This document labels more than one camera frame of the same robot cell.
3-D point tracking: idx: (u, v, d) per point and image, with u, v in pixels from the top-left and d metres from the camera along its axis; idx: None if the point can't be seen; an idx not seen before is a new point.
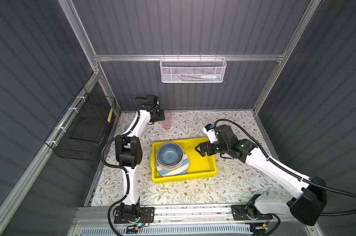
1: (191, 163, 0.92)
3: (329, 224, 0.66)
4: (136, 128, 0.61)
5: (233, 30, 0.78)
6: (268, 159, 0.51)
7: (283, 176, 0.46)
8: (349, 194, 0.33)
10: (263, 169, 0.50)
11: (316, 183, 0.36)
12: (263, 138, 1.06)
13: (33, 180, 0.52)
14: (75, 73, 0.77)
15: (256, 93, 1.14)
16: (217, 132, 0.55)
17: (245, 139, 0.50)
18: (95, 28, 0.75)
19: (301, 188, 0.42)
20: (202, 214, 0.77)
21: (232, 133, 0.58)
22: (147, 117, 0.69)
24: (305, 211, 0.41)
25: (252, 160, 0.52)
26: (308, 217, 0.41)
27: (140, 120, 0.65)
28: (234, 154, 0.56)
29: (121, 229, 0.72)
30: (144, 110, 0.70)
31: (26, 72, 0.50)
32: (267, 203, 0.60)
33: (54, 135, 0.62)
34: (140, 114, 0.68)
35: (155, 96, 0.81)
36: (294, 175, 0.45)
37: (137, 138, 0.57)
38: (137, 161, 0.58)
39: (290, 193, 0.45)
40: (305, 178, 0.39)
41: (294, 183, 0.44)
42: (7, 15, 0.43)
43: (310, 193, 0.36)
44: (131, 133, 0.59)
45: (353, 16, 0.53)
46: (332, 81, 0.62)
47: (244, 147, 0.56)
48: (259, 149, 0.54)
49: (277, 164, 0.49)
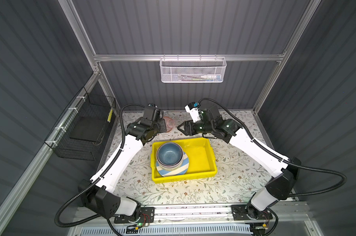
1: (192, 164, 0.92)
3: (330, 224, 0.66)
4: (110, 170, 0.43)
5: (233, 31, 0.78)
6: (252, 139, 0.50)
7: (265, 157, 0.46)
8: (320, 170, 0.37)
10: (246, 149, 0.49)
11: (294, 163, 0.45)
12: (263, 138, 1.06)
13: (33, 179, 0.52)
14: (75, 73, 0.77)
15: (256, 93, 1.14)
16: (204, 111, 0.55)
17: (230, 120, 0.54)
18: (95, 27, 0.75)
19: (280, 168, 0.44)
20: (202, 214, 0.77)
21: (217, 113, 0.54)
22: (132, 150, 0.47)
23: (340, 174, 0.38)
24: (280, 188, 0.44)
25: (236, 140, 0.50)
26: (282, 193, 0.45)
27: (120, 157, 0.45)
28: (219, 134, 0.53)
29: (121, 228, 0.72)
30: (132, 136, 0.50)
31: (26, 73, 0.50)
32: (259, 196, 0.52)
33: (54, 135, 0.62)
34: (123, 146, 0.48)
35: (157, 109, 0.56)
36: (275, 156, 0.46)
37: (107, 192, 0.40)
38: (111, 212, 0.43)
39: (270, 173, 0.46)
40: (285, 159, 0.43)
41: (275, 163, 0.45)
42: (7, 15, 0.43)
43: (288, 174, 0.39)
44: (101, 181, 0.41)
45: (353, 15, 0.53)
46: (331, 82, 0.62)
47: (229, 127, 0.53)
48: (243, 130, 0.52)
49: (260, 145, 0.49)
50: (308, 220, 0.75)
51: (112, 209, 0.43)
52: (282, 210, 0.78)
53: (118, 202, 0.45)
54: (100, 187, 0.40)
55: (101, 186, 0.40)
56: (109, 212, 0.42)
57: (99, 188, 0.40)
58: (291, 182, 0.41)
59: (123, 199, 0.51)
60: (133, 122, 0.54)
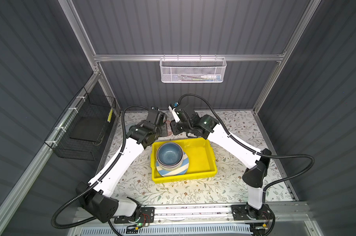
1: (191, 164, 0.92)
3: (329, 224, 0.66)
4: (109, 175, 0.42)
5: (233, 30, 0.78)
6: (229, 135, 0.52)
7: (240, 151, 0.49)
8: (286, 156, 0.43)
10: (223, 144, 0.51)
11: (265, 154, 0.49)
12: (263, 138, 1.06)
13: (33, 180, 0.52)
14: (75, 73, 0.77)
15: (256, 93, 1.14)
16: (178, 112, 0.56)
17: (207, 116, 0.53)
18: (95, 27, 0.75)
19: (255, 161, 0.47)
20: (202, 214, 0.77)
21: (192, 111, 0.55)
22: (134, 154, 0.47)
23: (307, 157, 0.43)
24: (256, 178, 0.47)
25: (214, 136, 0.51)
26: (256, 182, 0.48)
27: (120, 161, 0.45)
28: (197, 132, 0.53)
29: (121, 229, 0.72)
30: (133, 139, 0.49)
31: (26, 73, 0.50)
32: (251, 193, 0.59)
33: (54, 135, 0.62)
34: (123, 150, 0.47)
35: (162, 113, 0.56)
36: (250, 149, 0.49)
37: (104, 196, 0.39)
38: (108, 216, 0.43)
39: (245, 164, 0.49)
40: (258, 151, 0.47)
41: (249, 156, 0.48)
42: (8, 15, 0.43)
43: (261, 164, 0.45)
44: (98, 186, 0.40)
45: (353, 15, 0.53)
46: (331, 81, 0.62)
47: (206, 124, 0.53)
48: (221, 127, 0.53)
49: (236, 140, 0.51)
50: (308, 219, 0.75)
51: (109, 213, 0.42)
52: (282, 210, 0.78)
53: (115, 206, 0.44)
54: (97, 191, 0.40)
55: (98, 190, 0.40)
56: (106, 215, 0.41)
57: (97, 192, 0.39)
58: (263, 171, 0.45)
59: (122, 201, 0.55)
60: (135, 125, 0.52)
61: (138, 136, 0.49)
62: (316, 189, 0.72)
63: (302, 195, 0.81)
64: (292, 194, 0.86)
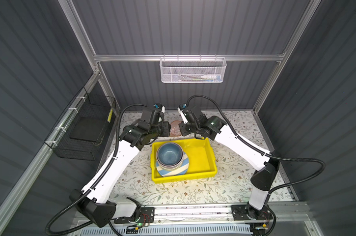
1: (191, 164, 0.92)
3: (330, 224, 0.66)
4: (102, 182, 0.40)
5: (233, 30, 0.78)
6: (236, 136, 0.51)
7: (249, 152, 0.48)
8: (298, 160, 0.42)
10: (230, 145, 0.51)
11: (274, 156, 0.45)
12: (263, 138, 1.06)
13: (33, 180, 0.52)
14: (75, 73, 0.77)
15: (256, 93, 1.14)
16: (185, 114, 0.57)
17: (214, 117, 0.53)
18: (95, 28, 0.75)
19: (263, 162, 0.46)
20: (202, 214, 0.77)
21: (200, 112, 0.56)
22: (128, 157, 0.44)
23: (319, 162, 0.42)
24: (263, 180, 0.46)
25: (222, 137, 0.51)
26: (264, 185, 0.47)
27: (113, 165, 0.42)
28: (204, 132, 0.53)
29: (121, 229, 0.72)
30: (126, 141, 0.46)
31: (26, 73, 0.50)
32: (253, 194, 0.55)
33: (54, 135, 0.62)
34: (116, 154, 0.44)
35: (157, 111, 0.52)
36: (258, 150, 0.48)
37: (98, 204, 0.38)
38: (106, 220, 0.42)
39: (255, 166, 0.48)
40: (266, 152, 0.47)
41: (258, 157, 0.47)
42: (7, 15, 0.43)
43: (271, 167, 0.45)
44: (91, 193, 0.39)
45: (353, 16, 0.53)
46: (331, 82, 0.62)
47: (214, 125, 0.53)
48: (228, 128, 0.53)
49: (244, 141, 0.50)
50: (308, 219, 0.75)
51: (107, 216, 0.42)
52: (282, 210, 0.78)
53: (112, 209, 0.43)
54: (91, 199, 0.38)
55: (92, 198, 0.38)
56: (103, 220, 0.41)
57: (90, 200, 0.38)
58: (273, 173, 0.43)
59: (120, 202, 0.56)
60: (130, 125, 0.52)
61: (133, 135, 0.47)
62: (316, 189, 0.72)
63: (302, 195, 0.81)
64: (292, 194, 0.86)
